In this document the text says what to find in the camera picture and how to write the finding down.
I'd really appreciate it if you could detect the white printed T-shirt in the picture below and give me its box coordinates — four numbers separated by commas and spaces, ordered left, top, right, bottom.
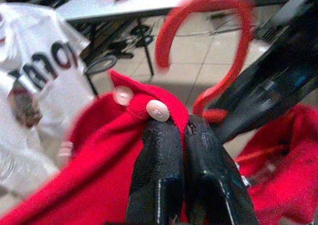
0, 2, 100, 198

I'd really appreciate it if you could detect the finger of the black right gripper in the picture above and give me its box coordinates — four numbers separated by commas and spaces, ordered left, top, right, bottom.
207, 1, 318, 126
218, 58, 318, 143

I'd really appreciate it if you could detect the white folding table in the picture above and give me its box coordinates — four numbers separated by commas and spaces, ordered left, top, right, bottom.
56, 0, 306, 96

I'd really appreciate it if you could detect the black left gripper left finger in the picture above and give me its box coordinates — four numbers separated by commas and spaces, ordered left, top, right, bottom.
126, 121, 185, 225

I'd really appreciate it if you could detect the red garment with white stripes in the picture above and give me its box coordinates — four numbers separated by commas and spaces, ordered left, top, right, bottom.
0, 70, 318, 225

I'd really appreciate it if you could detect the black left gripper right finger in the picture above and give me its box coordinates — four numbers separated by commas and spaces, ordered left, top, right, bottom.
183, 114, 259, 225

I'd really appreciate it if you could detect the red wire hanger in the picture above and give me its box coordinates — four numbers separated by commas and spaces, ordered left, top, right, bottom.
155, 0, 256, 116

